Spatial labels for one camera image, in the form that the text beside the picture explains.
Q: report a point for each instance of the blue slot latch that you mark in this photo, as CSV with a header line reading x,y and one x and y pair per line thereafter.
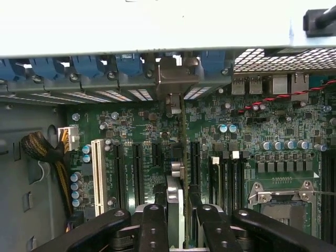
x,y
43,68
10,70
128,65
85,65
212,61

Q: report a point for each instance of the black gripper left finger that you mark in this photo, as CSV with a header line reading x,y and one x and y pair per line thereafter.
x,y
152,231

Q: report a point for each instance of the CPU socket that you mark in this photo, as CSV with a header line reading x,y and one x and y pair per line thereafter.
x,y
283,210

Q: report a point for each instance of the open black PC case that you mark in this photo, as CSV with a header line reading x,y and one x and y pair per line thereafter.
x,y
99,84

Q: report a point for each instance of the white expansion slot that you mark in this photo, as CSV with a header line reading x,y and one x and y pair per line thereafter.
x,y
98,178

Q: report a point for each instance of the thin socket locking lever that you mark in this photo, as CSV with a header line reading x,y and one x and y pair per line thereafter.
x,y
325,193

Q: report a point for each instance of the white power connector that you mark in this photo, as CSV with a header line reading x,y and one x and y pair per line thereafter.
x,y
72,136

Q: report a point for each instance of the green motherboard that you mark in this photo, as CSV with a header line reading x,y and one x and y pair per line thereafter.
x,y
262,126

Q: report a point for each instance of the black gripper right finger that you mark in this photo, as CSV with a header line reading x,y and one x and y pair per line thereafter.
x,y
218,231

